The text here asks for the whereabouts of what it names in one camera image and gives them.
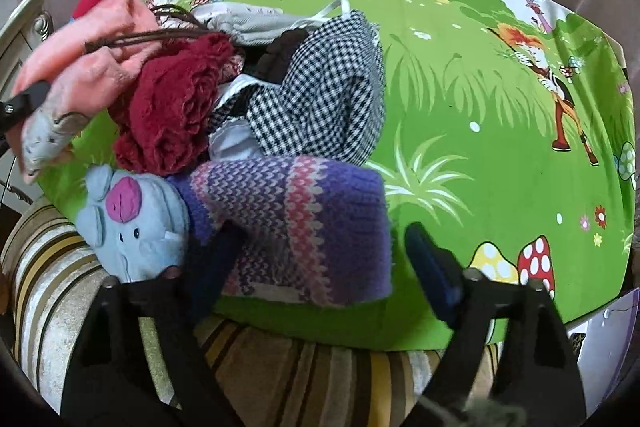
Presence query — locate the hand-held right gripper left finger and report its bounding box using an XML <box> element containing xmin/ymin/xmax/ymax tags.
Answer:
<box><xmin>60</xmin><ymin>226</ymin><xmax>242</xmax><ymax>427</ymax></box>

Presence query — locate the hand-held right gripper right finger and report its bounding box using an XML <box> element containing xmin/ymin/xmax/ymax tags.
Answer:
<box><xmin>400</xmin><ymin>223</ymin><xmax>586</xmax><ymax>427</ymax></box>

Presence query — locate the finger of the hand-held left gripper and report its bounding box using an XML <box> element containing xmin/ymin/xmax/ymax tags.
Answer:
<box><xmin>0</xmin><ymin>79</ymin><xmax>53</xmax><ymax>134</ymax></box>

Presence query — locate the pink cloth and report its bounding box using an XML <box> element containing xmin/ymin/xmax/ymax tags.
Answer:
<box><xmin>12</xmin><ymin>0</ymin><xmax>161</xmax><ymax>185</ymax></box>

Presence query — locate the white purple cardboard box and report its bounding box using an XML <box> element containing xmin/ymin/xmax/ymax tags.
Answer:
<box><xmin>567</xmin><ymin>289</ymin><xmax>640</xmax><ymax>413</ymax></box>

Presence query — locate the black velvet cloth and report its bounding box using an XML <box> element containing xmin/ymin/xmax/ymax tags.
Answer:
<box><xmin>254</xmin><ymin>29</ymin><xmax>312</xmax><ymax>84</ymax></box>

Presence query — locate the cream nightstand with drawers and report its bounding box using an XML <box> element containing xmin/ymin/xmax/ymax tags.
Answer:
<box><xmin>0</xmin><ymin>0</ymin><xmax>51</xmax><ymax>208</ymax></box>

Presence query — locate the green cartoon printed bed sheet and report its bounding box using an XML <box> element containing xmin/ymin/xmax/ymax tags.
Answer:
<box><xmin>37</xmin><ymin>0</ymin><xmax>638</xmax><ymax>353</ymax></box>

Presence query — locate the dark red knit cloth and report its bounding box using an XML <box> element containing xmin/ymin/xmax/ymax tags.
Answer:
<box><xmin>110</xmin><ymin>33</ymin><xmax>236</xmax><ymax>178</ymax></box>

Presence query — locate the striped velvet cushion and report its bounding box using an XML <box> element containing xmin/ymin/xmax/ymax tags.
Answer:
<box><xmin>0</xmin><ymin>197</ymin><xmax>506</xmax><ymax>427</ymax></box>

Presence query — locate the black white houndstooth cloth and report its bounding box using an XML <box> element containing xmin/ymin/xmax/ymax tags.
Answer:
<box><xmin>207</xmin><ymin>11</ymin><xmax>386</xmax><ymax>168</ymax></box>

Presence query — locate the grey cloth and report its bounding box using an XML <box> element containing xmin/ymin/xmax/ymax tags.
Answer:
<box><xmin>202</xmin><ymin>2</ymin><xmax>321</xmax><ymax>48</ymax></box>

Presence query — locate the brown cord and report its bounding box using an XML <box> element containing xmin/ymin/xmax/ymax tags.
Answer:
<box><xmin>82</xmin><ymin>4</ymin><xmax>211</xmax><ymax>54</ymax></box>

